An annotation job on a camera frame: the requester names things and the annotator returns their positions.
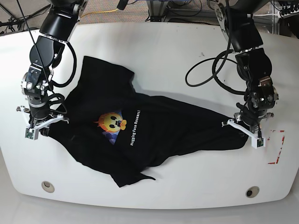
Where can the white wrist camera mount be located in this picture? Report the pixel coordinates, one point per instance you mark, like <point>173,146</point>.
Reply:
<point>255,132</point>
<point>35,126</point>

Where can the left table cable grommet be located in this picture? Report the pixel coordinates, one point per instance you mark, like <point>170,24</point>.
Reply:
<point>47,186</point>

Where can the black tripod stand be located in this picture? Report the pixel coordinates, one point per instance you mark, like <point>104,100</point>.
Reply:
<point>15,23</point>

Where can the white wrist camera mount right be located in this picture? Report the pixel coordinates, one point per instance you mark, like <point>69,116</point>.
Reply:
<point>35,126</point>

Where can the red tape rectangle marking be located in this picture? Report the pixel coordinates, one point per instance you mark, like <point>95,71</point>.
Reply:
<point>274,146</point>

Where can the grey metal table leg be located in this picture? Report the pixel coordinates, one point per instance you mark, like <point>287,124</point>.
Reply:
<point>156,9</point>

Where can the white power strip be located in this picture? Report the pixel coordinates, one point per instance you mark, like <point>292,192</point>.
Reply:
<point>288,11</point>

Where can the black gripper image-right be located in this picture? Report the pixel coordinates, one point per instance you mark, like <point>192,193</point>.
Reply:
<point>260,96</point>

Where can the black printed T-shirt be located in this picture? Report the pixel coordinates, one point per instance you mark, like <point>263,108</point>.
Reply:
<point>117,131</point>

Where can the table cable grommet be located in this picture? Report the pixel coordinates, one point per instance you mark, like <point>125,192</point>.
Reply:
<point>252,192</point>
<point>47,186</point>

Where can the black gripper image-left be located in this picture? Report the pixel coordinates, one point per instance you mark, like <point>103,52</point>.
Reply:
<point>35,85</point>

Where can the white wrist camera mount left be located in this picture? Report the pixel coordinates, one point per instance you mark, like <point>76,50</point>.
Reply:
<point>255,132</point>

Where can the right table cable grommet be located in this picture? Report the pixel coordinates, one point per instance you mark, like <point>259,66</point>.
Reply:
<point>252,192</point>

